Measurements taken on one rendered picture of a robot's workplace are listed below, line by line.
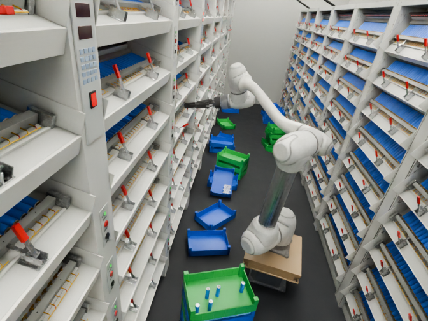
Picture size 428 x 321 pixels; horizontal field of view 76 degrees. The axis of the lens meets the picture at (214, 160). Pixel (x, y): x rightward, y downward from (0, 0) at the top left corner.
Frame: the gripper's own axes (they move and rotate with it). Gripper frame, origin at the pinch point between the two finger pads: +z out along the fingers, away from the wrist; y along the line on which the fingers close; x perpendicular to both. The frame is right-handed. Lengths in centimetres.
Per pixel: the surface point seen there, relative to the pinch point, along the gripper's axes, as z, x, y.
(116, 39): -11, 45, -102
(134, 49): 6, 40, -52
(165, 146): 2, -5, -52
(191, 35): -4.3, 39.8, 18.0
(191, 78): 0.2, 13.7, 17.7
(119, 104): -7, 30, -102
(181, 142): 10.0, -25.3, -1.4
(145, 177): 4, -7, -77
